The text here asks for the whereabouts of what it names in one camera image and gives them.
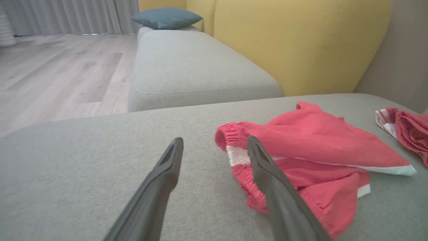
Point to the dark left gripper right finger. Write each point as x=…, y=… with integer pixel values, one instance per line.
x=284, y=207

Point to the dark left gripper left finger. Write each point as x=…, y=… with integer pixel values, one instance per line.
x=150, y=207

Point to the red shorts wide white band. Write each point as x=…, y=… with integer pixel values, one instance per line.
x=321, y=140

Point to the red shorts striped white trim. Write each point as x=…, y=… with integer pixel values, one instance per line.
x=413, y=134

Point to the large grey sofa seat cushion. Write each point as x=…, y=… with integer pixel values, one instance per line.
x=83, y=167

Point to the small grey sofa seat cushion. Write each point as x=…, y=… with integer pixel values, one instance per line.
x=187, y=67

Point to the large yellow sofa back cushion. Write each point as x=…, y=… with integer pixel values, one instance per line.
x=301, y=40

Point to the teal throw pillow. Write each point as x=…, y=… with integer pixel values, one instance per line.
x=167, y=18

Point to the grey curtain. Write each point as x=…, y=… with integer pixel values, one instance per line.
x=67, y=15

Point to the white ribbed object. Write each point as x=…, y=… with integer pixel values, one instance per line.
x=6, y=30

